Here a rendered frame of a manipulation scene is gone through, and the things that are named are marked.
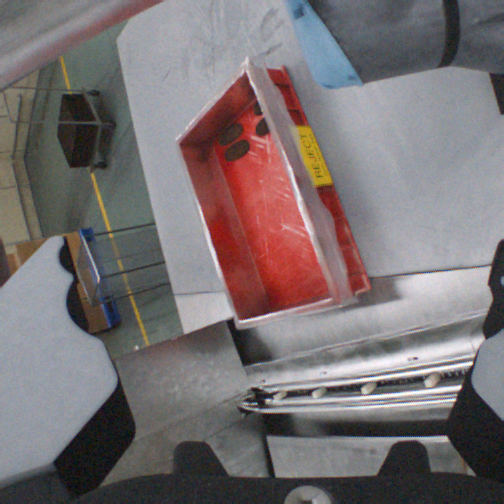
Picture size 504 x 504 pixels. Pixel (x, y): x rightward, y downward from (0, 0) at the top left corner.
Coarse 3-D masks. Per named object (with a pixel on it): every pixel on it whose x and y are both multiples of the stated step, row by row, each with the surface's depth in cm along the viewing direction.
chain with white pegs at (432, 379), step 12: (444, 372) 60; (456, 372) 59; (360, 384) 75; (372, 384) 71; (384, 384) 70; (396, 384) 68; (432, 384) 59; (252, 396) 104; (264, 396) 101; (276, 396) 92
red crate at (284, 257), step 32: (288, 96) 73; (224, 160) 96; (256, 160) 87; (256, 192) 89; (288, 192) 82; (320, 192) 70; (256, 224) 92; (288, 224) 84; (256, 256) 94; (288, 256) 86; (352, 256) 70; (288, 288) 88; (320, 288) 80; (352, 288) 67
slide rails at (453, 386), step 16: (416, 368) 63; (432, 368) 61; (448, 368) 58; (464, 368) 56; (288, 384) 91; (304, 384) 86; (320, 384) 82; (336, 384) 79; (448, 384) 59; (256, 400) 103; (272, 400) 97; (288, 400) 92; (304, 400) 87; (320, 400) 83; (336, 400) 79; (352, 400) 76; (368, 400) 73
